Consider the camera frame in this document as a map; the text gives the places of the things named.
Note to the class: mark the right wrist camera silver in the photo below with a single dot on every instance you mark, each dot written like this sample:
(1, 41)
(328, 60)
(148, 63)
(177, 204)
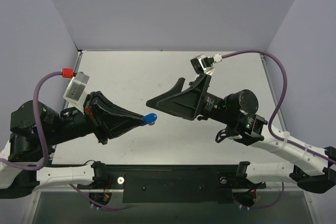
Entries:
(203, 64)

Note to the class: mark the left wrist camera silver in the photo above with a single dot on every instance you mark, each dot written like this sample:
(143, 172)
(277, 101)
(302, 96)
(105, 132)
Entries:
(75, 92)

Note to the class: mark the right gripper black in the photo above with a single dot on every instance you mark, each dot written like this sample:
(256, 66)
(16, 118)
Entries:
(200, 97)

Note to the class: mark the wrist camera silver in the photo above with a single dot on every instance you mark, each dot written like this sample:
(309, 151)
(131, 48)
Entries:
(203, 64)
(75, 92)

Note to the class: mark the blue key tag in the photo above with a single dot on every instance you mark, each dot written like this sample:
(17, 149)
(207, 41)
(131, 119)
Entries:
(149, 119)

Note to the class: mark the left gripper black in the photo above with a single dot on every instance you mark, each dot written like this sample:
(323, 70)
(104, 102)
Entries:
(95, 117)

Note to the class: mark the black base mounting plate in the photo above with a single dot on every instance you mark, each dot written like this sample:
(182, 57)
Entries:
(173, 183)

